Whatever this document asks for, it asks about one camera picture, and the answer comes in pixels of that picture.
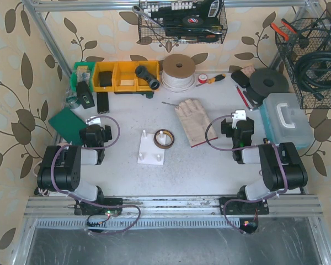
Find beige work glove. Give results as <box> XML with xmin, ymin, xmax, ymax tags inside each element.
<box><xmin>175</xmin><ymin>99</ymin><xmax>210</xmax><ymax>147</ymax></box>

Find brown tape roll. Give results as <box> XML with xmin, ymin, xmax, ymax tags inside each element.
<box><xmin>153</xmin><ymin>129</ymin><xmax>175</xmax><ymax>150</ymax></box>

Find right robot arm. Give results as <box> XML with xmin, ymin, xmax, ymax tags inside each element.
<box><xmin>219</xmin><ymin>118</ymin><xmax>308</xmax><ymax>215</ymax></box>

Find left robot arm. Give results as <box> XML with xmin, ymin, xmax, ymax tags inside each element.
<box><xmin>37</xmin><ymin>124</ymin><xmax>122</xmax><ymax>217</ymax></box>

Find green notebook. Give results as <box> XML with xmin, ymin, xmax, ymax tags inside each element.
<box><xmin>49</xmin><ymin>108</ymin><xmax>88</xmax><ymax>145</ymax></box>

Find black meter device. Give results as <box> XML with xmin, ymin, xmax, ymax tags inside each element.
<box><xmin>76</xmin><ymin>81</ymin><xmax>95</xmax><ymax>109</ymax></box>

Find glass jar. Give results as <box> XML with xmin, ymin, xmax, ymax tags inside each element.
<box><xmin>65</xmin><ymin>91</ymin><xmax>80</xmax><ymax>109</ymax></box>

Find clear teal toolbox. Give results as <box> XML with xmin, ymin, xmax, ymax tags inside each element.
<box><xmin>259</xmin><ymin>93</ymin><xmax>314</xmax><ymax>150</ymax></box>

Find black box with sponge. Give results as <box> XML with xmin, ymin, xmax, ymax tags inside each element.
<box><xmin>231</xmin><ymin>66</ymin><xmax>255</xmax><ymax>88</ymax></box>

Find black box in bin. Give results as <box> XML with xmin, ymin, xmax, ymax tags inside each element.
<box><xmin>99</xmin><ymin>71</ymin><xmax>113</xmax><ymax>87</ymax></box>

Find yellow black screwdriver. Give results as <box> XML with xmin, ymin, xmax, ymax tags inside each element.
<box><xmin>195</xmin><ymin>74</ymin><xmax>226</xmax><ymax>87</ymax></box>

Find yellow bin middle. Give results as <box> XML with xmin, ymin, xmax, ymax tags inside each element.
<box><xmin>113</xmin><ymin>61</ymin><xmax>138</xmax><ymax>92</ymax></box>

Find yellow bin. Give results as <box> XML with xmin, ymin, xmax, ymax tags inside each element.
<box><xmin>113</xmin><ymin>61</ymin><xmax>138</xmax><ymax>92</ymax></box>
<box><xmin>92</xmin><ymin>61</ymin><xmax>117</xmax><ymax>92</ymax></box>
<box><xmin>135</xmin><ymin>61</ymin><xmax>160</xmax><ymax>92</ymax></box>

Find green bin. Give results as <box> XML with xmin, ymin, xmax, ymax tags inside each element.
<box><xmin>70</xmin><ymin>62</ymin><xmax>95</xmax><ymax>92</ymax></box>

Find red white tape roll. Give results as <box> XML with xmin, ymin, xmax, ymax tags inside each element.
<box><xmin>198</xmin><ymin>74</ymin><xmax>208</xmax><ymax>84</ymax></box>

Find yellow bin left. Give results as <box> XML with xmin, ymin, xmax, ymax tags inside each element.
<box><xmin>92</xmin><ymin>61</ymin><xmax>117</xmax><ymax>92</ymax></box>

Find yellow bin right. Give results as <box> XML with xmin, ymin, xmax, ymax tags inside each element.
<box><xmin>135</xmin><ymin>61</ymin><xmax>160</xmax><ymax>92</ymax></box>

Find long black screwdriver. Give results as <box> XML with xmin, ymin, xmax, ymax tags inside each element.
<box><xmin>161</xmin><ymin>102</ymin><xmax>178</xmax><ymax>107</ymax></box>

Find black pipe fitting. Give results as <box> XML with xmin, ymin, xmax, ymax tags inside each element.
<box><xmin>135</xmin><ymin>66</ymin><xmax>160</xmax><ymax>91</ymax></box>

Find orange pliers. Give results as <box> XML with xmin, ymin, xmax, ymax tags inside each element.
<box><xmin>270</xmin><ymin>18</ymin><xmax>297</xmax><ymax>41</ymax></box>

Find black tape roll in basket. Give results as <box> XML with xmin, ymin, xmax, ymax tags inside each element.
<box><xmin>182</xmin><ymin>15</ymin><xmax>204</xmax><ymax>28</ymax></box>

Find silver wrench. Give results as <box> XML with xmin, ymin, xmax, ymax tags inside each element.
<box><xmin>132</xmin><ymin>6</ymin><xmax>163</xmax><ymax>28</ymax></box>

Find red handled hex key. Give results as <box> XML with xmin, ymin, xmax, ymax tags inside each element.
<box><xmin>235</xmin><ymin>85</ymin><xmax>260</xmax><ymax>112</ymax></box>

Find black rail block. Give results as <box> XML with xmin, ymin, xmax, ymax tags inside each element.
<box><xmin>97</xmin><ymin>92</ymin><xmax>109</xmax><ymax>114</ymax></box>

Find white peg base plate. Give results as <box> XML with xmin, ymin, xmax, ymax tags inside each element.
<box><xmin>137</xmin><ymin>130</ymin><xmax>165</xmax><ymax>166</ymax></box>

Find white cable spool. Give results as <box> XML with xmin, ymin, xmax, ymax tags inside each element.
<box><xmin>161</xmin><ymin>54</ymin><xmax>196</xmax><ymax>93</ymax></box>

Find wire basket right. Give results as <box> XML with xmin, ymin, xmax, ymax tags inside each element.
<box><xmin>274</xmin><ymin>17</ymin><xmax>331</xmax><ymax>109</ymax></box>

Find wire basket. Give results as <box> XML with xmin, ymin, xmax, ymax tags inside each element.
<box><xmin>132</xmin><ymin>1</ymin><xmax>227</xmax><ymax>46</ymax></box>
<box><xmin>274</xmin><ymin>17</ymin><xmax>331</xmax><ymax>109</ymax></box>

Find black hose coil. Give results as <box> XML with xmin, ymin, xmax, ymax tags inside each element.
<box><xmin>294</xmin><ymin>48</ymin><xmax>331</xmax><ymax>94</ymax></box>

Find wire basket top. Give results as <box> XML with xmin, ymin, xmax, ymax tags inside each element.
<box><xmin>132</xmin><ymin>1</ymin><xmax>227</xmax><ymax>46</ymax></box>

